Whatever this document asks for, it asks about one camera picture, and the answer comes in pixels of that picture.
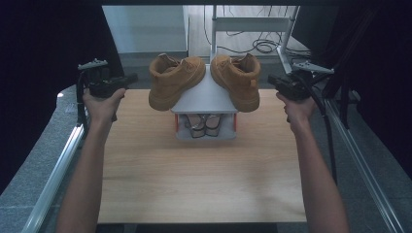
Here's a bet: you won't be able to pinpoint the white metal desk frame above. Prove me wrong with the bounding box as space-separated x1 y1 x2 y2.
209 4 301 77

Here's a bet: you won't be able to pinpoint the person's left hand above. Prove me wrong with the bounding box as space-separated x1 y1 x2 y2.
82 87 127 126

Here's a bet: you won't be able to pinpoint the dark curtain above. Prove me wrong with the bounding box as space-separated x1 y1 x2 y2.
0 0 126 196
324 0 412 180

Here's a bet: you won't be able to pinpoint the person's right hand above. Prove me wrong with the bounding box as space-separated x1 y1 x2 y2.
275 91 319 132

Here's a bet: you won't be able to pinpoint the black floor cables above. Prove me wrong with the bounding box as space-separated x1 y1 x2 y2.
203 5 313 61

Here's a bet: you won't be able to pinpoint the white shoe rack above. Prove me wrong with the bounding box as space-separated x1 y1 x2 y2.
170 63 240 141

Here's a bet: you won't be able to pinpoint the left hand-held gripper cable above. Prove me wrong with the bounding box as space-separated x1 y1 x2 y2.
75 69 91 134

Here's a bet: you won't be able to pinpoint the right hand-held gripper cable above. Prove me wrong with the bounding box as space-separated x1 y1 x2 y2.
301 73 338 186

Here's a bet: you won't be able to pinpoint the tan suede boot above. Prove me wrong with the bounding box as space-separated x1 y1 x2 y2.
210 52 262 114
148 52 207 113

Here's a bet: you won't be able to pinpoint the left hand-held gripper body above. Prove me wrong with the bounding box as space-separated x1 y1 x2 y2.
77 58 128 100

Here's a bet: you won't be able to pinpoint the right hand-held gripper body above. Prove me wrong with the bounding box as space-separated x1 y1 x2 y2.
277 60 335 102

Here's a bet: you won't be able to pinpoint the white cabinet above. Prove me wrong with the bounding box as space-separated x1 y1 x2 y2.
102 4 189 54

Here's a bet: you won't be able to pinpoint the aluminium rail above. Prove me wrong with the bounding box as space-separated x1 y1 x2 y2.
20 96 99 233
325 97 406 233

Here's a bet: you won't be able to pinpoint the black heeled sandal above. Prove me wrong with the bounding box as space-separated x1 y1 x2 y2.
184 113 207 140
205 113 225 138

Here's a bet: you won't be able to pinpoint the hand-held gripper cable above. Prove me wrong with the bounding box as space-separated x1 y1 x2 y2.
75 69 91 134
301 73 338 186

